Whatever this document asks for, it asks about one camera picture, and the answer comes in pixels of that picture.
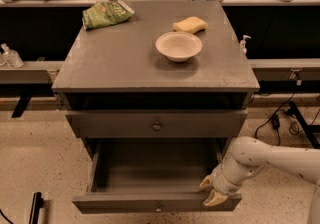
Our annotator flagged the black stand leg right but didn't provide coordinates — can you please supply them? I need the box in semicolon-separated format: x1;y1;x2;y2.
289;101;320;149

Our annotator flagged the clear sanitizer bottle left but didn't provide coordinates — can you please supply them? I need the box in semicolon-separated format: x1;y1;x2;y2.
1;43;24;68

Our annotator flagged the white pump bottle right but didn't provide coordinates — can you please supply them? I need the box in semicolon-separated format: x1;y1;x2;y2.
239;35;251;55

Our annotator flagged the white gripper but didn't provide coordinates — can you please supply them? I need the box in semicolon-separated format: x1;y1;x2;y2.
199;165;240;207

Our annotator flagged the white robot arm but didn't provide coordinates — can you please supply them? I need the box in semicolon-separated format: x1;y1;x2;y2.
199;136;320;224

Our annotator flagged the grey drawer cabinet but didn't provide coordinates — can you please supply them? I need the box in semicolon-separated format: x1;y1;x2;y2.
53;0;259;153

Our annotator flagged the white bowl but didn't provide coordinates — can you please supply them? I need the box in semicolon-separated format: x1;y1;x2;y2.
155;32;202;62

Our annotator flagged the black power cable floor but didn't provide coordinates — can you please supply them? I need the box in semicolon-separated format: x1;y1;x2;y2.
254;80;299;146

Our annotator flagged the black bar bottom left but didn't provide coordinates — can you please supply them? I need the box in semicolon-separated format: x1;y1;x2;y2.
28;192;43;224

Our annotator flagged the grey top drawer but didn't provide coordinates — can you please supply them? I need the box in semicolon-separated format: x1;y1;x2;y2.
66;110;248;138

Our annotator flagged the green chip bag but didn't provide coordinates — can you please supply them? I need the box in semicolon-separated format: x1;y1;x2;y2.
82;0;135;30

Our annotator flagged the grey drawer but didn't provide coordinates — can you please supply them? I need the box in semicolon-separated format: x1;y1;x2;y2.
66;110;248;138
71;138;243;215

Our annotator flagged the yellow sponge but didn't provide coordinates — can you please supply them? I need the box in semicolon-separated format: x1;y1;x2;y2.
173;16;208;34

